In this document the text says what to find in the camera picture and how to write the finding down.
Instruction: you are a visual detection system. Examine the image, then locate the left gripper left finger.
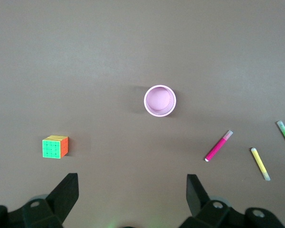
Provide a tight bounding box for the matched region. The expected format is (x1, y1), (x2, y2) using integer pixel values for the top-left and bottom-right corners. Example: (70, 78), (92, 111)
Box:
(0, 172), (79, 228)

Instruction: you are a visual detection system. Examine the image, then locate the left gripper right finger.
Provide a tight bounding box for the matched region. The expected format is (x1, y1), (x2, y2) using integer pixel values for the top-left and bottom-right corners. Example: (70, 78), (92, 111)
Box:
(179, 174), (285, 228)

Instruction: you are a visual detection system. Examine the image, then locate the pink marker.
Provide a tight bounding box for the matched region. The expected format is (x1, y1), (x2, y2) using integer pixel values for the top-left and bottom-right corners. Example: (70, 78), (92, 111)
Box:
(204, 130), (234, 162)

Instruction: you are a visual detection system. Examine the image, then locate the colourful puzzle cube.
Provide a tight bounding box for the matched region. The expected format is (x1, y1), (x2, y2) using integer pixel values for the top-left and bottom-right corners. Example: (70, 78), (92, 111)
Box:
(42, 134), (69, 159)

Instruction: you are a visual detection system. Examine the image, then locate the yellow marker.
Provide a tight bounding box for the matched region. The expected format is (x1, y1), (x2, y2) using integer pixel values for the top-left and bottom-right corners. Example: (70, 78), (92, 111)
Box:
(250, 147), (271, 181)

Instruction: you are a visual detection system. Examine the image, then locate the pink mesh cup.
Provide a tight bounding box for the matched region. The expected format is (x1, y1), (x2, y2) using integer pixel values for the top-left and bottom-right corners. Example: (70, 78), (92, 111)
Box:
(143, 85), (177, 117)

